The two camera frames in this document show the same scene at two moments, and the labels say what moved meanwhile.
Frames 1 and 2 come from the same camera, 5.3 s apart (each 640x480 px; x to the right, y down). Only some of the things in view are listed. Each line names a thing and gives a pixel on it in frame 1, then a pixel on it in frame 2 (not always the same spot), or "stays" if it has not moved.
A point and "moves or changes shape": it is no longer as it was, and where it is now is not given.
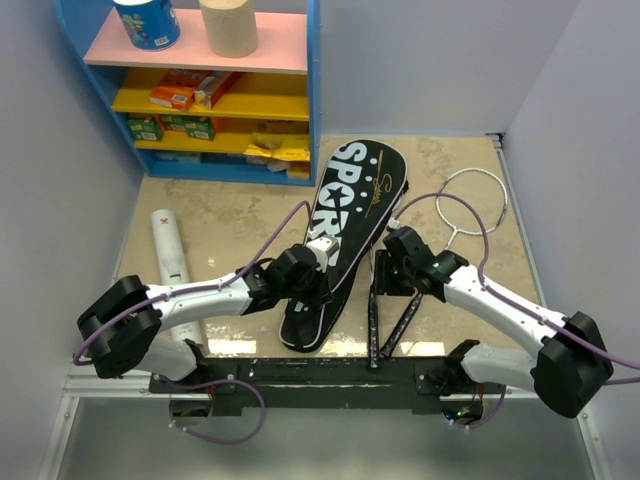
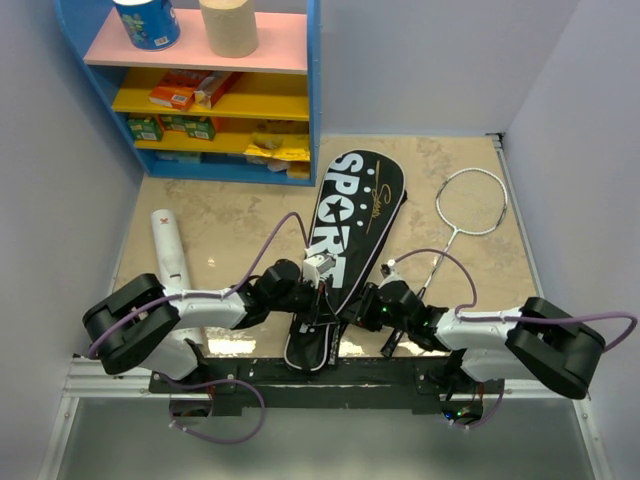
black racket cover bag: (359, 191) moves or changes shape
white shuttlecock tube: (172, 266) stays
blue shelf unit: (193, 113) stays
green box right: (202, 128) stays
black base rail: (416, 383) stays
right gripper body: (392, 279) -> (373, 315)
